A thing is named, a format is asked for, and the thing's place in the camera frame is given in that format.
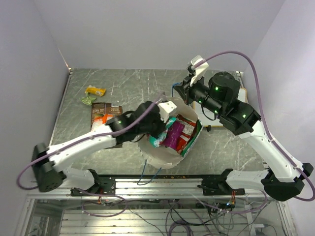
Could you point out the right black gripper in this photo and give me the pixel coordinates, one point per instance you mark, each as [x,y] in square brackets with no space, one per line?
[186,90]

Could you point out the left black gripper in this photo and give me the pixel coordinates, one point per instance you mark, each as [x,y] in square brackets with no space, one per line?
[162,127]

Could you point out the teal snack packet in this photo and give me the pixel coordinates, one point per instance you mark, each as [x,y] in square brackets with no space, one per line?
[156,142]

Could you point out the magenta snack packet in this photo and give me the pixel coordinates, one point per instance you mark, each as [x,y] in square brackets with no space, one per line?
[173,134]

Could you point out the red snack packet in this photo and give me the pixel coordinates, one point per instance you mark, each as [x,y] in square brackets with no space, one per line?
[186,133]

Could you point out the checkered paper bag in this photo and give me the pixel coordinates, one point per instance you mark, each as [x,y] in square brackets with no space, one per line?
[162,157]

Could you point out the dark green snack bag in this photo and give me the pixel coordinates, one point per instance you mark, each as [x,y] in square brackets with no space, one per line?
[193,139]

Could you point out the orange snack packet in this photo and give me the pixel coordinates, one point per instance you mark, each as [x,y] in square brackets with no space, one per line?
[100,119]

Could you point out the brown snack bag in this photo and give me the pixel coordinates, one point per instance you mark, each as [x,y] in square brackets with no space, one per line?
[106,108]

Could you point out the yellow snack bar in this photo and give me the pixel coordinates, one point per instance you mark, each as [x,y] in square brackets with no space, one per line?
[96,91]

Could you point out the green snack packet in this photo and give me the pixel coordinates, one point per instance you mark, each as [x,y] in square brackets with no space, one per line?
[88,100]

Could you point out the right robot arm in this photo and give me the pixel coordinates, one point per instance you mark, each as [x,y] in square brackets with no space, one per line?
[284,177]

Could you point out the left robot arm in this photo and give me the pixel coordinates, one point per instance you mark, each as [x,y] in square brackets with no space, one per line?
[52,165]

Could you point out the white whiteboard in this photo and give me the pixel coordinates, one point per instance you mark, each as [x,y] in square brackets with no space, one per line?
[206,118]

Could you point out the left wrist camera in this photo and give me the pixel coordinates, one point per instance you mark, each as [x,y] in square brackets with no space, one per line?
[166,110]

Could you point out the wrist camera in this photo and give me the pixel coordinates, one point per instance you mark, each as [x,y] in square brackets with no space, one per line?
[197,68]
[166,110]

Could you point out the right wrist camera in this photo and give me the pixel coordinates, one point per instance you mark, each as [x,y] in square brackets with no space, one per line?
[197,68]

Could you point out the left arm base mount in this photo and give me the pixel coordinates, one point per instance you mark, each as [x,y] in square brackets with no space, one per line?
[103,186]

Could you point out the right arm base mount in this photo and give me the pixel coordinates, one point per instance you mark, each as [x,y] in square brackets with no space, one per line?
[216,187]

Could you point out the aluminium rail frame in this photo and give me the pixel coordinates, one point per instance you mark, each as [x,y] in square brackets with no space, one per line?
[162,188]

